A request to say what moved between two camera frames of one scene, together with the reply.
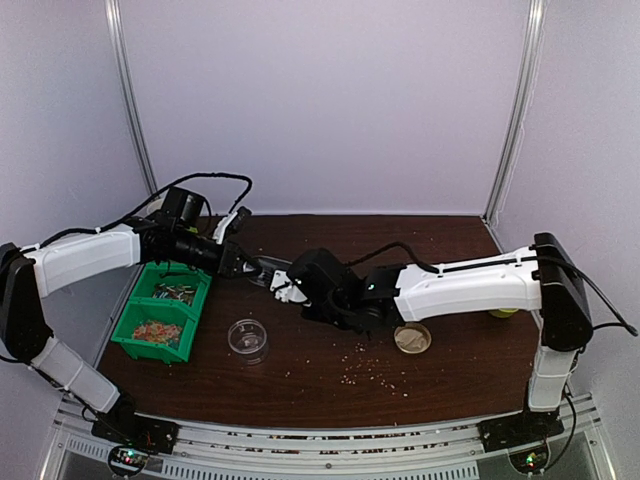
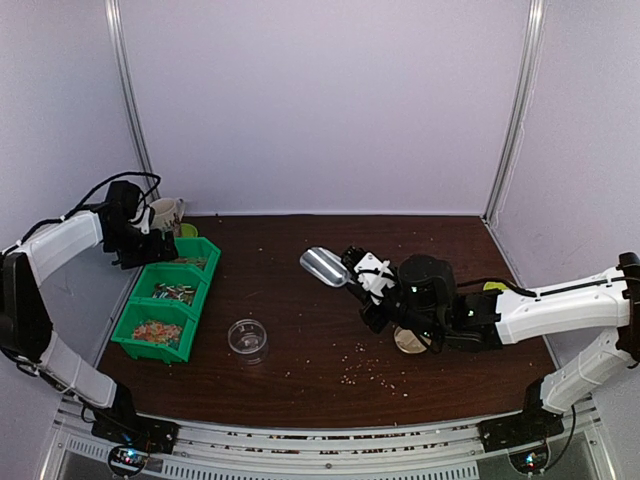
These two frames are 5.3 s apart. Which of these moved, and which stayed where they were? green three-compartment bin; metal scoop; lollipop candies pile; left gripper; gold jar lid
Moved: metal scoop; left gripper
Stayed: green three-compartment bin; gold jar lid; lollipop candies pile
